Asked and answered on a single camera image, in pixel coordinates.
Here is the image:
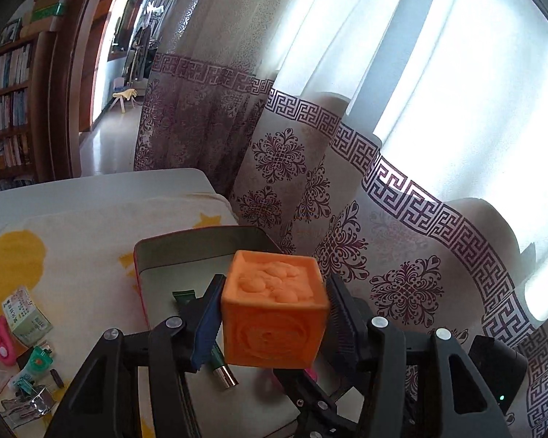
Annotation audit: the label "green white small bottle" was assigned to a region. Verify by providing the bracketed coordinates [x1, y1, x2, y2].
[13, 344, 56, 393]

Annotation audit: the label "shiny clear blister pack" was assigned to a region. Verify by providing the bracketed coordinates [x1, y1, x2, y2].
[0, 385, 58, 425]

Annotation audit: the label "tan flat box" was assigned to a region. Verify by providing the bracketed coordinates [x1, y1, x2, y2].
[20, 18, 58, 37]

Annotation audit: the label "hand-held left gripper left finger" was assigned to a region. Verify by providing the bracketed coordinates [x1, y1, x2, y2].
[45, 274, 227, 438]

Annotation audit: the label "dark green tube silver cap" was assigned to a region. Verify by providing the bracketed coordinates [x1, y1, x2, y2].
[171, 289, 238, 388]

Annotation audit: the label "yellow white medicine box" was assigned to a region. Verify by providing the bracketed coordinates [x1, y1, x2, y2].
[1, 285, 54, 346]

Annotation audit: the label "pink ring-shaped toy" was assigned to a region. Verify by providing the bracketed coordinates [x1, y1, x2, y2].
[0, 316, 18, 366]

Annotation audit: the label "red metal tin container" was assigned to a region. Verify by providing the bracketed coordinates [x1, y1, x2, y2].
[132, 226, 348, 438]

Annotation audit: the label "wooden bookcase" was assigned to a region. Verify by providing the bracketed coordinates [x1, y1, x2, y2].
[0, 32, 80, 195]

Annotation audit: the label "patterned window curtain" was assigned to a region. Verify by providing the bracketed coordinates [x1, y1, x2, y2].
[132, 0, 548, 438]

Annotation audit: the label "rows of books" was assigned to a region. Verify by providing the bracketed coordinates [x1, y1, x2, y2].
[0, 46, 33, 192]

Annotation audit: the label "dark wooden door frame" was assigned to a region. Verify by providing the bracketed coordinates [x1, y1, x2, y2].
[50, 0, 151, 178]

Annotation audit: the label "framed picture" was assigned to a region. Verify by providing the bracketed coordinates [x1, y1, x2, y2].
[0, 20, 21, 46]

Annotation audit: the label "orange embossed rubber cube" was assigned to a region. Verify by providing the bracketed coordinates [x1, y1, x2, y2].
[220, 250, 330, 369]

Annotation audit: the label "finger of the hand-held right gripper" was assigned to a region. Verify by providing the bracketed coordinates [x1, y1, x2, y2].
[274, 367, 361, 438]

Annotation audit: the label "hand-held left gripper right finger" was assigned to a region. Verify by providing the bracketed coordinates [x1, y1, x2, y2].
[324, 275, 514, 438]

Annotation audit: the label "white yellow printed towel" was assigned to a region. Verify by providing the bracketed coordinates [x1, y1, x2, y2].
[0, 194, 302, 438]

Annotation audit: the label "green flat box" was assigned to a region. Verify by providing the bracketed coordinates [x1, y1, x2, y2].
[31, 5, 69, 21]

